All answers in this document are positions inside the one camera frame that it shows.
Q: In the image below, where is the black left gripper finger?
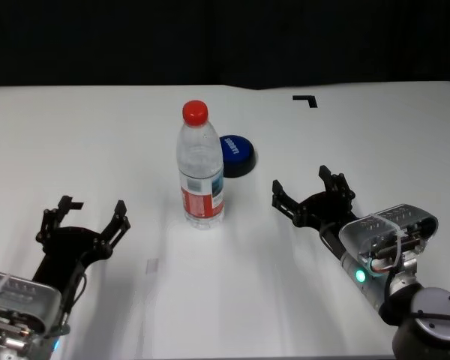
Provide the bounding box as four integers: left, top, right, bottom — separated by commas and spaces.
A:
93, 199, 132, 259
35, 195, 74, 245

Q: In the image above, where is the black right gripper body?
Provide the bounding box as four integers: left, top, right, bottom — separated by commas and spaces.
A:
301, 190, 362, 260

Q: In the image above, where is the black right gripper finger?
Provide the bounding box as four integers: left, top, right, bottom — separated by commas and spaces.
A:
271, 178, 305, 227
318, 163, 356, 212

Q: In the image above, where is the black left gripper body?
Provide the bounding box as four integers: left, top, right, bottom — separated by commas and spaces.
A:
31, 226, 113, 302

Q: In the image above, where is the blue push button black base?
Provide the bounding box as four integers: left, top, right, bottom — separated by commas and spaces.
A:
218, 133, 257, 179

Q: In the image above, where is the clear water bottle red cap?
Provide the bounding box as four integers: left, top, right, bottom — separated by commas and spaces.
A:
175, 99, 227, 232

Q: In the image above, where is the black curtain backdrop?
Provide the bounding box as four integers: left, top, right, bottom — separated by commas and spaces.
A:
0, 0, 450, 90

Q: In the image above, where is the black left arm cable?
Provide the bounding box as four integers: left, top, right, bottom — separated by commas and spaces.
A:
58, 258, 90, 333

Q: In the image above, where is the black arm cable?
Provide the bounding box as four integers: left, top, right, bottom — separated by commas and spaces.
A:
58, 258, 90, 333
382, 262, 450, 324

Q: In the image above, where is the clear right wrist camera housing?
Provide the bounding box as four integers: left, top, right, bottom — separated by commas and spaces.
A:
338, 203, 440, 279

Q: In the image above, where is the clear wrist camera housing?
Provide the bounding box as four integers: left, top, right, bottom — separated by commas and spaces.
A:
0, 267, 64, 338
338, 203, 440, 279

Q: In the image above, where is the clear left wrist camera housing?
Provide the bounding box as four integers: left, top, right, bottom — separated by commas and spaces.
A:
0, 267, 64, 338

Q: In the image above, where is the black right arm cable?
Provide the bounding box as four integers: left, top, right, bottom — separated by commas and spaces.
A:
382, 262, 450, 324

